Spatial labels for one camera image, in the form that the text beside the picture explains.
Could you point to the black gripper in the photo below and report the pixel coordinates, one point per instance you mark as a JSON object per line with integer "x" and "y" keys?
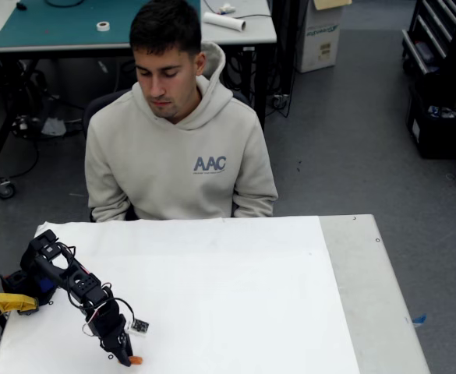
{"x": 119, "y": 342}

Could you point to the small orange snack piece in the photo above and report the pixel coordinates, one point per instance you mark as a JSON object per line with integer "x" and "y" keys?
{"x": 137, "y": 360}

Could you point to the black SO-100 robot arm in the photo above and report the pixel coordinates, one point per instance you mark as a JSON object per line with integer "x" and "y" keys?
{"x": 40, "y": 257}

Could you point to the yellow bar clamp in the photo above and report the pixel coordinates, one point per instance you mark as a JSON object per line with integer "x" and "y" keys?
{"x": 9, "y": 302}

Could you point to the large white paper sheet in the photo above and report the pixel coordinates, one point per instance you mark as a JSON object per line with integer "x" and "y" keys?
{"x": 231, "y": 296}

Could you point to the man in beige hoodie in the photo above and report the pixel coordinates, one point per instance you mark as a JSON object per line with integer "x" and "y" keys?
{"x": 173, "y": 171}

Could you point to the black caster wheel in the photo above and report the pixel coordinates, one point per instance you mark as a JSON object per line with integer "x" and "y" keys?
{"x": 280, "y": 101}
{"x": 4, "y": 189}

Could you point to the blue tape scrap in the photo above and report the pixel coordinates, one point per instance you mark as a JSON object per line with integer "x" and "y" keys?
{"x": 419, "y": 319}

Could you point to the white tape roll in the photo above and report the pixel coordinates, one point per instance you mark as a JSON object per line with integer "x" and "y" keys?
{"x": 103, "y": 25}

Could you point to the grey workbench with black legs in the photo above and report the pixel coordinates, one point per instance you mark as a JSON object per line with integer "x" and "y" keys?
{"x": 235, "y": 37}

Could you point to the green cutting mat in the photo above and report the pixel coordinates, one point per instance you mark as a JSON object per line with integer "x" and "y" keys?
{"x": 36, "y": 23}

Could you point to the rolled white paper tube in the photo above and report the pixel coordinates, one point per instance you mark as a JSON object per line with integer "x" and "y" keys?
{"x": 223, "y": 21}

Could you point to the crumpled white paper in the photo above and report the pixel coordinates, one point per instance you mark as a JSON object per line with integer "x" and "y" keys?
{"x": 227, "y": 8}

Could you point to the white cardboard box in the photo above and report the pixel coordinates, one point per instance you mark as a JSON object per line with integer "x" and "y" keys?
{"x": 319, "y": 43}

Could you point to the black storage bin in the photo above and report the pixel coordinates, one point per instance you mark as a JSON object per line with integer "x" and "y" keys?
{"x": 434, "y": 136}

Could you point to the manila folder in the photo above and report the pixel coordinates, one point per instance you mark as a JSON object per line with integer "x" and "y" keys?
{"x": 331, "y": 3}

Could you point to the black tool cabinet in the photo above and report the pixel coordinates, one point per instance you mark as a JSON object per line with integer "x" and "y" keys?
{"x": 434, "y": 35}

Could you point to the small camera board module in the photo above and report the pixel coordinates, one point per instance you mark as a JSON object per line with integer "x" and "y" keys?
{"x": 138, "y": 326}

